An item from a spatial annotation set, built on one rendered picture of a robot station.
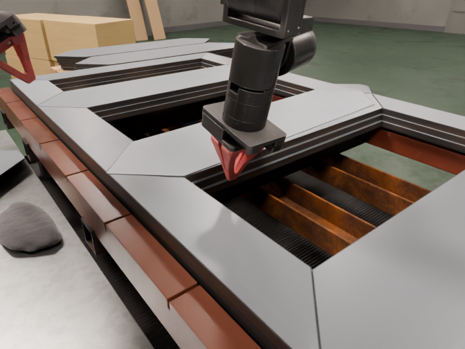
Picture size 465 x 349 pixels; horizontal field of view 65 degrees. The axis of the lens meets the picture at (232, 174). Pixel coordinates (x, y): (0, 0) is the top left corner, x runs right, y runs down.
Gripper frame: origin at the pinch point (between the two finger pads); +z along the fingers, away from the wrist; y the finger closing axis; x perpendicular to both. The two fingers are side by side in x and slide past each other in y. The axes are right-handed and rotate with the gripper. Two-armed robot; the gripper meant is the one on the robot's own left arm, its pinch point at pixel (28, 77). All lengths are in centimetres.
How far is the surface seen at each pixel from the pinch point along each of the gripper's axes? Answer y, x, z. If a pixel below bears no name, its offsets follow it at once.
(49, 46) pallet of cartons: 276, -83, 86
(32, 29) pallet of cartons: 290, -85, 72
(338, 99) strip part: -20, -52, 42
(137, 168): -14.9, -0.8, 16.1
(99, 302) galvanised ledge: -19.1, 18.3, 26.2
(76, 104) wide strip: 25.8, -9.5, 20.6
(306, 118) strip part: -22, -37, 34
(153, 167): -16.7, -2.6, 17.0
